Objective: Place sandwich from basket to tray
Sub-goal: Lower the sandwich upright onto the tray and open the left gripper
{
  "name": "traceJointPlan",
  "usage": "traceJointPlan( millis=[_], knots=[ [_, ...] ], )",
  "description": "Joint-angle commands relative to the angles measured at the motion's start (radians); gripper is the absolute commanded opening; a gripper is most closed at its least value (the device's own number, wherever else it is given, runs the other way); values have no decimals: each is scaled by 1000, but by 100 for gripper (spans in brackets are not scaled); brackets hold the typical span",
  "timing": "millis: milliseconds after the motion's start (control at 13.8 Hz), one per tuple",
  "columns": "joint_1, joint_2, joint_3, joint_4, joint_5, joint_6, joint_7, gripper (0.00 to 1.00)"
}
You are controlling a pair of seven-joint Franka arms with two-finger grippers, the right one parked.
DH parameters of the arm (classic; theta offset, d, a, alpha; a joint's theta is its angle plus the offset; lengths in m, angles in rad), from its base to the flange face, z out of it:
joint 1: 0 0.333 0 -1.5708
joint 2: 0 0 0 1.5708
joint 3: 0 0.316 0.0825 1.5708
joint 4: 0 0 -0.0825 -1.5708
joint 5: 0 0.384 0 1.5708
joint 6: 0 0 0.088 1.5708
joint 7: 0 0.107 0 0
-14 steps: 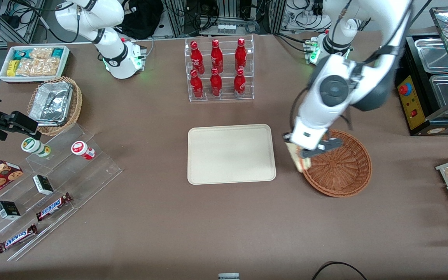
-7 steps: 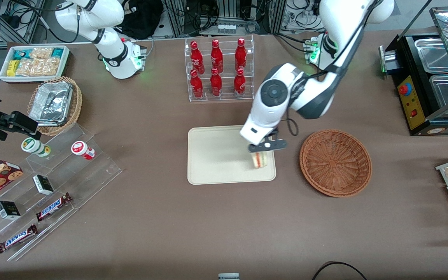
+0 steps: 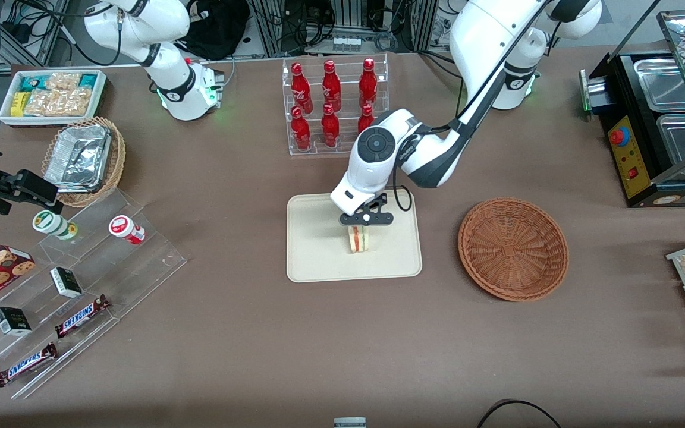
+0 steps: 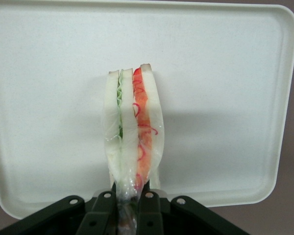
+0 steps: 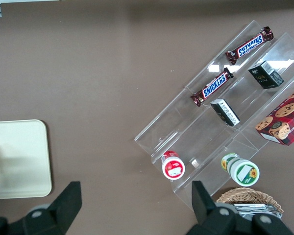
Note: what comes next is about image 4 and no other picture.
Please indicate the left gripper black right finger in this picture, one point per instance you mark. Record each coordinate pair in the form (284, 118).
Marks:
(152, 215)

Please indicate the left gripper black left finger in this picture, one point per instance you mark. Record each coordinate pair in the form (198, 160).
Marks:
(95, 215)

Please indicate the triangle sandwich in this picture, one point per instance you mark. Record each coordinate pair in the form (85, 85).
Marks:
(127, 122)

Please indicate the cream plastic serving tray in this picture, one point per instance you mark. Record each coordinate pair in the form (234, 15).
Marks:
(223, 98)

